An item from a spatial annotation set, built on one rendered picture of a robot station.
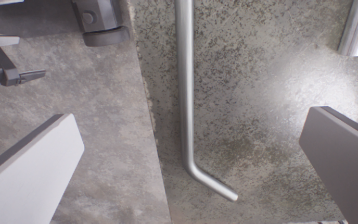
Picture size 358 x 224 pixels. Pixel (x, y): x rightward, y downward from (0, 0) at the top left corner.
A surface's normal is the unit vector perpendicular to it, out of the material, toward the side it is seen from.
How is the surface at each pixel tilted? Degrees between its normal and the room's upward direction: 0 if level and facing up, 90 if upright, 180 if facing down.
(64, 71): 0
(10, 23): 0
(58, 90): 0
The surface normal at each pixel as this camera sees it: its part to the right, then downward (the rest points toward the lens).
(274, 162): 0.00, 0.51
